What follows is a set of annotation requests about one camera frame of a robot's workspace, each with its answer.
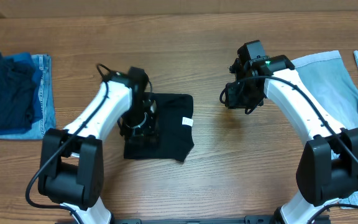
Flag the black t-shirt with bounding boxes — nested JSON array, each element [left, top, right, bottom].
[[122, 92, 194, 162]]

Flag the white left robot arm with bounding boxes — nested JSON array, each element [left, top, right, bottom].
[[33, 67, 158, 223]]

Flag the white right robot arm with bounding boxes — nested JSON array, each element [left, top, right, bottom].
[[219, 40, 358, 223]]

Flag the light blue jeans, right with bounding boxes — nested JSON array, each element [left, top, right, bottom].
[[290, 49, 358, 210]]

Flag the folded light blue jeans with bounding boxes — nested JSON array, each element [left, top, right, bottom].
[[0, 52, 56, 140]]

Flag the folded dark blue shirt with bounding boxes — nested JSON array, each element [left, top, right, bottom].
[[0, 52, 39, 134]]

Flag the brown cardboard wall panel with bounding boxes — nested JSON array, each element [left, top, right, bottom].
[[0, 0, 358, 19]]

